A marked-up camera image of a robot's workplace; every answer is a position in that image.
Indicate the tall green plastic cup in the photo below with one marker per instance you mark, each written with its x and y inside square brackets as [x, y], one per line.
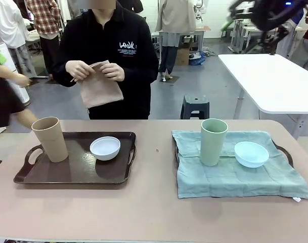
[213, 144]

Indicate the dark brown plastic tray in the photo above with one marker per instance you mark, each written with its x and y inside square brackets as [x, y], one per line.
[75, 169]
[282, 150]

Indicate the person's right forearm black sleeve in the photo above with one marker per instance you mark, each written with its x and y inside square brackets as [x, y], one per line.
[60, 74]

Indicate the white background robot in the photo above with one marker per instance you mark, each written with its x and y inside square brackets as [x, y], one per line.
[199, 10]

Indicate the mannequin blue jacket grey skirt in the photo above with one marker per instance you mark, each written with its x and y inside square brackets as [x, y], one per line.
[286, 43]

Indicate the bystander's bare forearm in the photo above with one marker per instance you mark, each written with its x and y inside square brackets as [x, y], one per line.
[4, 72]

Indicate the light blue plastic bowl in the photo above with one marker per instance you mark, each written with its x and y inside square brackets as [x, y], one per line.
[251, 155]

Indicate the white rounded side table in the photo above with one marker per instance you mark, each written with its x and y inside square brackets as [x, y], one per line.
[270, 81]

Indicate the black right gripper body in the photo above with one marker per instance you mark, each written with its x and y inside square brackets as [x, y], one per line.
[277, 12]

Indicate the small white floor appliance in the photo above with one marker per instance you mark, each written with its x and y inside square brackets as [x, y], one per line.
[155, 41]

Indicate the tall beige plastic cup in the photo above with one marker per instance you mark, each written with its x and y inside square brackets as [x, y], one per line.
[51, 141]

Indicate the wooden top background table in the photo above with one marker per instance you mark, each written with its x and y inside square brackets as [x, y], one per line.
[203, 28]

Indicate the person's left forearm black sleeve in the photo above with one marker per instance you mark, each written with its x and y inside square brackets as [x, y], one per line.
[141, 74]

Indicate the white cylindrical air purifier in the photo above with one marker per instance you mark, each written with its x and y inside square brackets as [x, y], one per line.
[22, 95]

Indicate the blue plastic bag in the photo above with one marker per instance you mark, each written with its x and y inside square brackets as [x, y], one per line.
[197, 59]

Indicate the blue-green cloth mat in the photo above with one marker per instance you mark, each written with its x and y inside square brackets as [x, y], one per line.
[232, 179]

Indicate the person in black sweatshirt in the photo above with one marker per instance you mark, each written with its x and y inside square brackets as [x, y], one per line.
[108, 33]

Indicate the mannequin in beige coat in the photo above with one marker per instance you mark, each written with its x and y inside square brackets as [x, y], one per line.
[176, 17]

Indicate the dark grey plastic stool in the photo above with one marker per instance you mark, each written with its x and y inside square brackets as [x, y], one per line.
[195, 103]

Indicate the person's left hand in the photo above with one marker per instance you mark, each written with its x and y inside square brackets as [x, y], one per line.
[114, 72]

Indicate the white background desk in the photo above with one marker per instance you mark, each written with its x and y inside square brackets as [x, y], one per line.
[242, 29]

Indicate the bystander's hand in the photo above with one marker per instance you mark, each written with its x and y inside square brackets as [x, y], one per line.
[22, 80]

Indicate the brown cardboard box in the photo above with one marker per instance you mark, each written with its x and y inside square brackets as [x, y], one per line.
[182, 54]

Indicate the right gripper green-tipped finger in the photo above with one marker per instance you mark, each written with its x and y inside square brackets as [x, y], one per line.
[243, 6]
[229, 22]

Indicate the white plastic bowl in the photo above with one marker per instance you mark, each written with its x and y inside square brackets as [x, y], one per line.
[105, 152]

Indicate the figure in red plaid shirt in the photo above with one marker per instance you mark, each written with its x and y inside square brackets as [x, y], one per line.
[43, 15]

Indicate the person's right hand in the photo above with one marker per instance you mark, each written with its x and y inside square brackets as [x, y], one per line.
[78, 69]

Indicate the bystander in black skirt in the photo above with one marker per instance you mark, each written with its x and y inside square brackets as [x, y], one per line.
[4, 101]

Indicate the mannequin white shirt grey skirt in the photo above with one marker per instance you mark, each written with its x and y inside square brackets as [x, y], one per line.
[9, 22]

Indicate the beige cloth mat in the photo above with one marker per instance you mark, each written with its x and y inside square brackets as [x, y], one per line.
[100, 88]

